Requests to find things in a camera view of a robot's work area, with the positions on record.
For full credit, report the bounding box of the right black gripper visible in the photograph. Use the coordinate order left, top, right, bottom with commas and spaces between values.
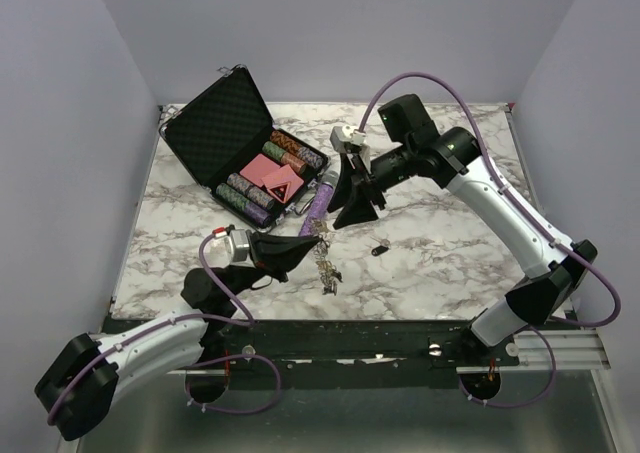
326, 142, 415, 231

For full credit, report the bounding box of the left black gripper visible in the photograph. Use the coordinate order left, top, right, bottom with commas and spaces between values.
224, 229, 319, 301

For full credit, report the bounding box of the round metal keyring disc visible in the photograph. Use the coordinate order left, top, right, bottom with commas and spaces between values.
311, 219, 343, 296

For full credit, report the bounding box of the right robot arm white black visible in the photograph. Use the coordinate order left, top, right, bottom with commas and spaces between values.
329, 94, 597, 365

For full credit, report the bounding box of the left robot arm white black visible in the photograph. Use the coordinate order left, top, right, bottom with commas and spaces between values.
34, 227, 321, 441

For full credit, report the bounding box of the purple glitter microphone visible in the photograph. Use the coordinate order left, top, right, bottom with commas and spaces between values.
299, 170, 339, 237

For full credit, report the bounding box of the silver key black tag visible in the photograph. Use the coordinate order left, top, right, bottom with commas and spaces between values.
371, 240, 390, 257

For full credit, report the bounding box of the pink card box triangle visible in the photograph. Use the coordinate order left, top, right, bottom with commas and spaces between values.
262, 165, 304, 204

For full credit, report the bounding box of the pink card deck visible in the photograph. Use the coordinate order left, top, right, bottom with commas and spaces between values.
240, 154, 280, 185

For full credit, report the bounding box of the black poker chip case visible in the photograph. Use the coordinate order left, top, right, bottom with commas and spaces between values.
160, 65, 330, 231

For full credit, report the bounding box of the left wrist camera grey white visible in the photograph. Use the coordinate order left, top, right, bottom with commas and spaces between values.
225, 229, 250, 264

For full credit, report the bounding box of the black mounting base rail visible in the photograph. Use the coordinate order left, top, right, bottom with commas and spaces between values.
178, 320, 519, 391

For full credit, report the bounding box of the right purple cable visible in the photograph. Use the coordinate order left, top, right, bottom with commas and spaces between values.
357, 72, 622, 409

